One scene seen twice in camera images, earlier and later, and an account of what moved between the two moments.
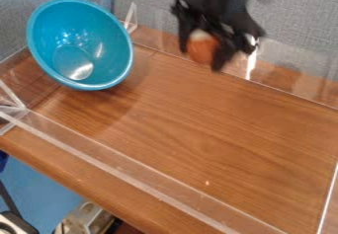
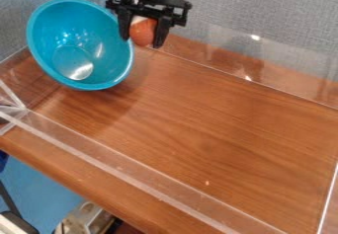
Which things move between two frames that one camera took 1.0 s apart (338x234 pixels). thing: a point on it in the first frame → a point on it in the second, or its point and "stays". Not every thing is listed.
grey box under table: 88,218 stays
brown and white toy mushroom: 202,45 → 142,30
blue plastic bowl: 80,43 stays
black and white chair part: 12,223 stays
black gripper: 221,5 → 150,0
